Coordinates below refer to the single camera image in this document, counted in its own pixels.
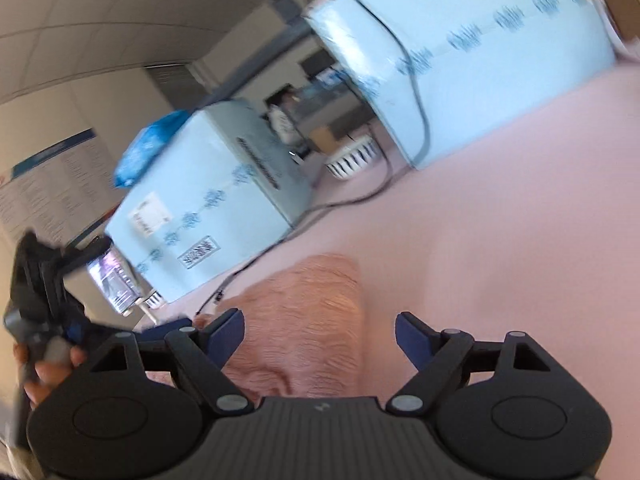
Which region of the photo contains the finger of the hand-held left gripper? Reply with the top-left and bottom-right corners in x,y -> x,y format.
136,317 -> 193,356

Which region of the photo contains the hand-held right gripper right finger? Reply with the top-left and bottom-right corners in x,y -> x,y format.
386,311 -> 557,416

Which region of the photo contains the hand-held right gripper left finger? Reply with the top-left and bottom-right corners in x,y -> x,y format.
87,308 -> 254,416

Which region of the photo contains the pink knitted sweater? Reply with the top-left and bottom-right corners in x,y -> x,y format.
145,254 -> 371,398

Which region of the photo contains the person's left hand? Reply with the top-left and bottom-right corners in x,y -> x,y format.
12,344 -> 89,407

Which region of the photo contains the white phone stand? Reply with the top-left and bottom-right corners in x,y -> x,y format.
132,292 -> 162,329

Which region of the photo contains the smartphone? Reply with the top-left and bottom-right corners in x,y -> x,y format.
87,250 -> 143,317

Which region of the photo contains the large light blue carton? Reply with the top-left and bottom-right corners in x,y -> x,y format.
104,99 -> 316,305

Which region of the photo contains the blue wet wipes packet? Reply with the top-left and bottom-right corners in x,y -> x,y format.
112,110 -> 193,190

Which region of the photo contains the brown cardboard box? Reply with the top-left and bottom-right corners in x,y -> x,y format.
602,0 -> 640,48
310,125 -> 342,155

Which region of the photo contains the wall poster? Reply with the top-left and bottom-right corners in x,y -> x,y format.
0,129 -> 118,241

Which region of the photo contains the black charging cable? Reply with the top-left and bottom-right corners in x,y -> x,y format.
196,157 -> 396,317
320,0 -> 432,171

